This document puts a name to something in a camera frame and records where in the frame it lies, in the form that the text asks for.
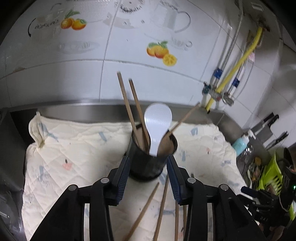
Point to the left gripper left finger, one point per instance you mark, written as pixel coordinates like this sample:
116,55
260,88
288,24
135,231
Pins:
65,220

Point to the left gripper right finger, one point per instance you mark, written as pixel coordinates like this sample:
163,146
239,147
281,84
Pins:
231,219

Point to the wooden chopstick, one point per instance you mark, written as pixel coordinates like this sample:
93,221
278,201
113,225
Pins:
184,218
161,210
141,215
176,219

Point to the green plastic basket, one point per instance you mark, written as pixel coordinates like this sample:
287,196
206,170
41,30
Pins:
272,174

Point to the blue soap pump bottle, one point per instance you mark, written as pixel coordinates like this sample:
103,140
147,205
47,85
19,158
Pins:
241,143

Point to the quilted cream cloth mat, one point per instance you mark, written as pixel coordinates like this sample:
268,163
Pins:
65,153

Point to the cleaver knife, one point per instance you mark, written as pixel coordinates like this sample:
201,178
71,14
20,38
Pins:
262,130

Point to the black utensil holder cup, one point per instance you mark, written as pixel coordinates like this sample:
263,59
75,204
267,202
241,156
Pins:
145,168

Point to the chopstick in cup right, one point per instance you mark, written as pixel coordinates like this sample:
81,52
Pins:
197,106

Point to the chopstick in cup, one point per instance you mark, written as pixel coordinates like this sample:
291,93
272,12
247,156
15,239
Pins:
197,106
128,109
140,114

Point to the white rice paddle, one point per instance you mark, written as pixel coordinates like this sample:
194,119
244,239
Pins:
157,119

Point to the metal valve fitting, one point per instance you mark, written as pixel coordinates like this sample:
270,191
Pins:
223,96

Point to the chopstick in cup leftmost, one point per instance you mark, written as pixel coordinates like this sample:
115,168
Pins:
128,109

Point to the black handled knife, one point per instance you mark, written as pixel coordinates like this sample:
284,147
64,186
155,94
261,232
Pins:
276,141

